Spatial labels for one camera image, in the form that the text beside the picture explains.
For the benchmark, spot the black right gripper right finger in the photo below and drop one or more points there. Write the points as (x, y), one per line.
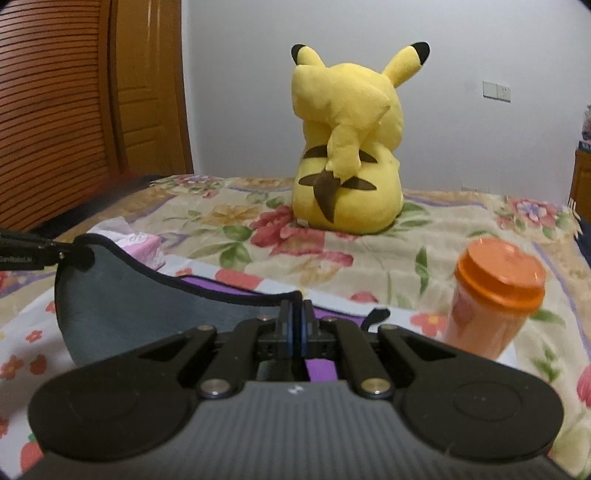
(461, 404)

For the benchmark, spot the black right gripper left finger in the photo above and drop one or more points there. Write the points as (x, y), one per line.
(133, 402)

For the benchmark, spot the grey towel with black trim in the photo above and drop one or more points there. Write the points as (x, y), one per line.
(108, 303)

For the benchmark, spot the white floral cloth mat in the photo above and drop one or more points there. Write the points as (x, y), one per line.
(32, 349)

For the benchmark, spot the wooden slatted headboard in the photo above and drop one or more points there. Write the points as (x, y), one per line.
(58, 147)

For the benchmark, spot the orange lidded plastic cup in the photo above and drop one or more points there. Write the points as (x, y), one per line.
(499, 286)

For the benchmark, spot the pink tissue box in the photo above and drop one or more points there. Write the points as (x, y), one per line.
(143, 247)

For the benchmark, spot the floral bed blanket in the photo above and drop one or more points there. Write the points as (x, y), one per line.
(297, 419)

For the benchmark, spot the wooden side cabinet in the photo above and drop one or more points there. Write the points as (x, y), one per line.
(580, 192)

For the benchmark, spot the wooden door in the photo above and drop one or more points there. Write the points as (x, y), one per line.
(148, 88)

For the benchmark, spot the yellow Pikachu plush toy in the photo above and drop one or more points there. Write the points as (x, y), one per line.
(348, 179)

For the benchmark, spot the clutter pile on cabinet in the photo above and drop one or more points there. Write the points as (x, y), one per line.
(585, 140)

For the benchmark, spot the white wall switch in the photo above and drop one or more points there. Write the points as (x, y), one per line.
(495, 91)

